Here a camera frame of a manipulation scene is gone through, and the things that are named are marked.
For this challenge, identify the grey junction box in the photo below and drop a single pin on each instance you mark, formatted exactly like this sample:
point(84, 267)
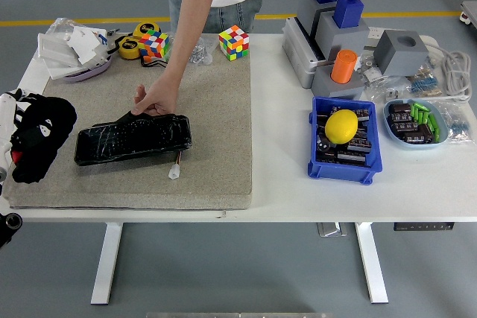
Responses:
point(294, 53)

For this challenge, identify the clear plastic bag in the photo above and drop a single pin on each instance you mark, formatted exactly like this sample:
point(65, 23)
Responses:
point(61, 25)

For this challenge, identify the white table leg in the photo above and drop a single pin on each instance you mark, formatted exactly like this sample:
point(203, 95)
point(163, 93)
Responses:
point(370, 262)
point(106, 262)

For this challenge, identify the person's hand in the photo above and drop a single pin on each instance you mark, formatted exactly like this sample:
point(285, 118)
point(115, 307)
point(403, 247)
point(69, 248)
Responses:
point(160, 98)

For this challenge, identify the purple tray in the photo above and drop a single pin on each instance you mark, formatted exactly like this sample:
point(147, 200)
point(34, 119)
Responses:
point(89, 72)

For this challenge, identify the bag of blue resistors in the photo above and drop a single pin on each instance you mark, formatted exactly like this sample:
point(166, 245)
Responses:
point(425, 85)
point(460, 128)

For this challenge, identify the light blue dish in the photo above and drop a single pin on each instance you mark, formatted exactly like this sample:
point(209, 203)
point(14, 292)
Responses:
point(391, 135)

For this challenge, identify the clear bag of screws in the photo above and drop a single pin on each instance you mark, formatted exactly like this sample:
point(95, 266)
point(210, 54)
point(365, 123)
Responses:
point(197, 53)

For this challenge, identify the yellow lemon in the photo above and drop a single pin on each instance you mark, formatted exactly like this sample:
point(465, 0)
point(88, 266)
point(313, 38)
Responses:
point(341, 126)

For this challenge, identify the clear bag with white plug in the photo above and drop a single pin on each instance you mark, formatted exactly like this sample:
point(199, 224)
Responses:
point(384, 89)

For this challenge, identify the person's forearm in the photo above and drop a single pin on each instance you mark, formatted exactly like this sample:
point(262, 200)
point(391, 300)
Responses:
point(194, 16)

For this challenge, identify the yellow tape measure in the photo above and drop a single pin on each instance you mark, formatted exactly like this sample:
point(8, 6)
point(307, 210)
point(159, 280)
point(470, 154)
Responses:
point(143, 29)
point(128, 48)

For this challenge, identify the colourful puzzle cube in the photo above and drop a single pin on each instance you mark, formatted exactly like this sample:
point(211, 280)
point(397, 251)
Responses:
point(154, 44)
point(234, 42)

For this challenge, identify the metal bracket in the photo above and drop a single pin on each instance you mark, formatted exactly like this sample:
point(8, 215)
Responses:
point(331, 229)

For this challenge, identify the orange cylinder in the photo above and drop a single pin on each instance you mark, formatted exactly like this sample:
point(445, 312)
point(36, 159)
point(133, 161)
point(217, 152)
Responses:
point(343, 66)

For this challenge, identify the black rag with red tag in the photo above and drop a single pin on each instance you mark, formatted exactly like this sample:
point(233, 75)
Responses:
point(33, 169)

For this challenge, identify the small clear parts bag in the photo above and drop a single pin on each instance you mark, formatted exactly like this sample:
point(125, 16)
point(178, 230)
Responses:
point(369, 70)

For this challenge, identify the grey block with round hole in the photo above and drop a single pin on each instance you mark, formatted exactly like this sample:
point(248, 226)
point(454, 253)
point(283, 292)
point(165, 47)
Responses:
point(395, 57)

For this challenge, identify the green battery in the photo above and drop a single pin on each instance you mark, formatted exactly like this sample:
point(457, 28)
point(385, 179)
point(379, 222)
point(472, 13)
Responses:
point(423, 117)
point(414, 115)
point(438, 135)
point(421, 105)
point(433, 123)

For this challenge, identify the white flat box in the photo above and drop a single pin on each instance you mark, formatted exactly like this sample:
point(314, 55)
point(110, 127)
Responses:
point(54, 48)

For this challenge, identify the white folded card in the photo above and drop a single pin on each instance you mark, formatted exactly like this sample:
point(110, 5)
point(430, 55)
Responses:
point(87, 44)

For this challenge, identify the grey-brown mat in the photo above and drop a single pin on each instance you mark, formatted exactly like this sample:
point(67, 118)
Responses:
point(216, 128)

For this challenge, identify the black desk control panel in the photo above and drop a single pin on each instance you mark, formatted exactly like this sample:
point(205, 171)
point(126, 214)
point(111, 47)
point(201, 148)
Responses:
point(425, 226)

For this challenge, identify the tall grey block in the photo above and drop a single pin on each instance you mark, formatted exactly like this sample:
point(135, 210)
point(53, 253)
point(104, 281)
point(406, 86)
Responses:
point(305, 9)

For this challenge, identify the low grey block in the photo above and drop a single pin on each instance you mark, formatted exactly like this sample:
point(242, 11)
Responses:
point(324, 85)

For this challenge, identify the blue plastic bin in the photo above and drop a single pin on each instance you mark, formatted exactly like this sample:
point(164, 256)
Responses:
point(343, 174)

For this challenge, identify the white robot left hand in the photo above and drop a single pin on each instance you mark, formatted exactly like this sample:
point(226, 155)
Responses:
point(7, 120)

